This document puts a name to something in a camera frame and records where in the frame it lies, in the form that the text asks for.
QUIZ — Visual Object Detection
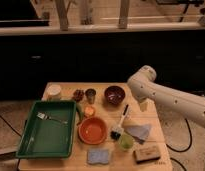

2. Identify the dark purple bowl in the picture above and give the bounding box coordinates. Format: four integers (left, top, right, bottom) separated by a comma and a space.
104, 85, 125, 105

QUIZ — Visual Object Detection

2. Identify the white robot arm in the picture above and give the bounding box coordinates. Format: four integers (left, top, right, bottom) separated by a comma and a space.
127, 65, 205, 128

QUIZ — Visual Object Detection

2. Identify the grey blue cloth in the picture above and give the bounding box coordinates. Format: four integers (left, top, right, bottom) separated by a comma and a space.
125, 124, 151, 144

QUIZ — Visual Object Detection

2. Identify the green cup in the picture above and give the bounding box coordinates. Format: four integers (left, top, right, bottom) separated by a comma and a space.
118, 134, 134, 150

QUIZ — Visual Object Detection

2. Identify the black white dish brush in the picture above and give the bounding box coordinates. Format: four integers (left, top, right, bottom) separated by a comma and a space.
110, 105, 129, 140

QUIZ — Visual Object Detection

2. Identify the wooden block brush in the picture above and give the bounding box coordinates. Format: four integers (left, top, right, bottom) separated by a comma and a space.
133, 146, 161, 163

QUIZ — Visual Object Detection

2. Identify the metal cup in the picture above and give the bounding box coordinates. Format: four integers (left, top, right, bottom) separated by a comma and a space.
85, 88, 96, 104

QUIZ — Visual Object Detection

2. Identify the small orange cup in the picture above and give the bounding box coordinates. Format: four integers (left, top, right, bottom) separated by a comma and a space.
84, 106, 95, 117

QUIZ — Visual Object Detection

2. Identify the orange bowl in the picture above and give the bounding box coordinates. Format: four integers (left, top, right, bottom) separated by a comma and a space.
78, 117, 107, 145

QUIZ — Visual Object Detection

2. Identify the green vegetable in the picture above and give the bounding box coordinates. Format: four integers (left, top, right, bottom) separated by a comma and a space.
76, 103, 84, 123

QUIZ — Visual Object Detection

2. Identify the brown pine cone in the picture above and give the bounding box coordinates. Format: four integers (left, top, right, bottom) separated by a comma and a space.
73, 89, 84, 102

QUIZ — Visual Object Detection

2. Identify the blue sponge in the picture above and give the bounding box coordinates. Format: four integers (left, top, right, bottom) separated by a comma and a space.
87, 148, 110, 165

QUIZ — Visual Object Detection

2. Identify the cream round container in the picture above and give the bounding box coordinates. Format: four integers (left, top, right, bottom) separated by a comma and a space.
46, 84, 61, 100

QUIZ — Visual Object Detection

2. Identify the green plastic tray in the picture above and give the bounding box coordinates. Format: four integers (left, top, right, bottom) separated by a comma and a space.
16, 100, 76, 159

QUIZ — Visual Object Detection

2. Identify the silver fork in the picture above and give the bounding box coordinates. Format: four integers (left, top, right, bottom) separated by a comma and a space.
37, 112, 68, 124

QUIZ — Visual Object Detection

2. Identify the black cable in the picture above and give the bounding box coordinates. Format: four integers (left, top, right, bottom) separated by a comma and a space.
165, 118, 194, 154

